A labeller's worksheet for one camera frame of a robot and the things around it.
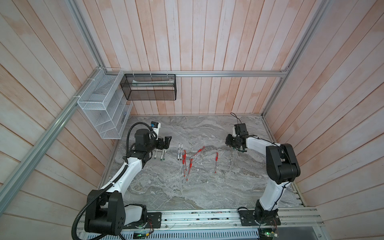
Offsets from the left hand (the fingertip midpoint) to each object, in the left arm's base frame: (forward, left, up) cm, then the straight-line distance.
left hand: (164, 136), depth 85 cm
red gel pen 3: (-6, -33, -18) cm, 38 cm away
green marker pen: (-4, +8, -17) cm, 19 cm away
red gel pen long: (-11, -15, -18) cm, 26 cm away
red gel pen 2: (-10, -11, -18) cm, 24 cm away
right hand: (+8, -41, -14) cm, 44 cm away
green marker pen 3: (0, +1, -16) cm, 16 cm away
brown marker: (0, -8, -17) cm, 18 cm away
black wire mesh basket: (+39, +14, +7) cm, 42 cm away
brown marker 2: (0, -9, -17) cm, 19 cm away
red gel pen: (-3, -12, -17) cm, 21 cm away
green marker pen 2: (-2, +3, -17) cm, 18 cm away
